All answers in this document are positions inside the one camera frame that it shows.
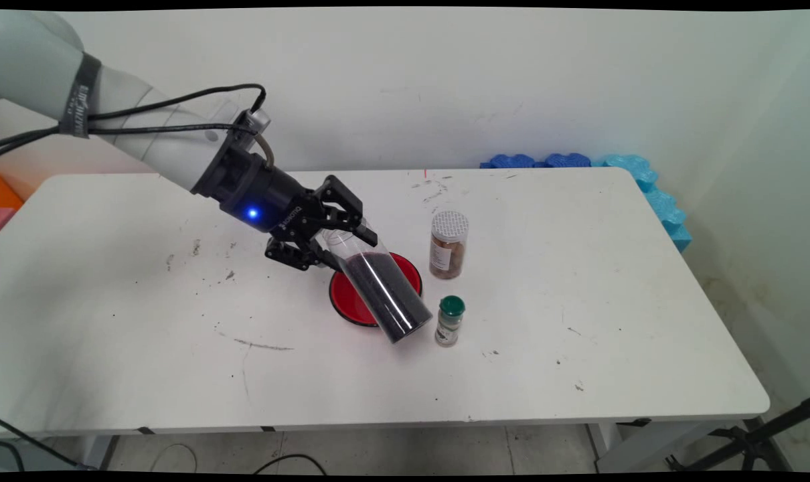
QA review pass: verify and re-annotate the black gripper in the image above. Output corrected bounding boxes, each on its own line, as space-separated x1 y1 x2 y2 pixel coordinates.
189 141 380 272

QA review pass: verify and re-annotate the light blue foam mat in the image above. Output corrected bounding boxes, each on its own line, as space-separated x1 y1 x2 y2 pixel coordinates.
592 154 692 254

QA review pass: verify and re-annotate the red bowl with black rim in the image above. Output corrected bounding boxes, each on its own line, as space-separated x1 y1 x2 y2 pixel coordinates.
329 252 423 328

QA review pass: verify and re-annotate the white-lidded jar of brown snacks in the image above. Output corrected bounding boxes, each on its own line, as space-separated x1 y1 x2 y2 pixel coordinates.
429 210 470 280

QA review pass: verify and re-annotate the grey floor cable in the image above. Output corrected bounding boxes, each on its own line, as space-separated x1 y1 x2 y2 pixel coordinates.
151 443 199 473

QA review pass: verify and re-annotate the black camera cable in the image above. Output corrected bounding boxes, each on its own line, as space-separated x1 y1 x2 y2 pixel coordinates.
0 83 267 151

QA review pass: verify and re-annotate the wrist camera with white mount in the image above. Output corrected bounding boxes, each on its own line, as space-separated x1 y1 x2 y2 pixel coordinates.
233 107 272 137

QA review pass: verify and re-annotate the black tripod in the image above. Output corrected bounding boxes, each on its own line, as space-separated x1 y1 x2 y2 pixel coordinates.
666 396 810 473

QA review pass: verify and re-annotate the black velcro strap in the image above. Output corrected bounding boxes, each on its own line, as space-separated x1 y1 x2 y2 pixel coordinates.
60 52 102 139

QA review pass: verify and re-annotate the clear jar of black seeds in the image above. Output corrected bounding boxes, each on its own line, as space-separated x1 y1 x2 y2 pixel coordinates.
317 224 434 344

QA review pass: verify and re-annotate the black floor cable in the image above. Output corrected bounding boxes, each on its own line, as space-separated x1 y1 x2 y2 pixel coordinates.
253 453 327 475

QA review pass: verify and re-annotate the white table leg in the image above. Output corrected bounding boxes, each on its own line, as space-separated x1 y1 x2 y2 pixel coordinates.
587 418 767 473
77 435 116 471

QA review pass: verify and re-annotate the green-capped spice bottle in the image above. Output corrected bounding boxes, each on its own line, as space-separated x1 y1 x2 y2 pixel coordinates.
434 295 466 347

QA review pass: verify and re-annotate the orange foam block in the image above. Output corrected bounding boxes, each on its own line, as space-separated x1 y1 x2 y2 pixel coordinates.
0 175 26 211

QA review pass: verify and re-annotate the black cable with grey plug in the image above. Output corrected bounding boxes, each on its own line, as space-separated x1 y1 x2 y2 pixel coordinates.
0 123 275 168

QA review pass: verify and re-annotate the black hanging cable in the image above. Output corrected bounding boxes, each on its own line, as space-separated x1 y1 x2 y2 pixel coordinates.
0 417 92 470

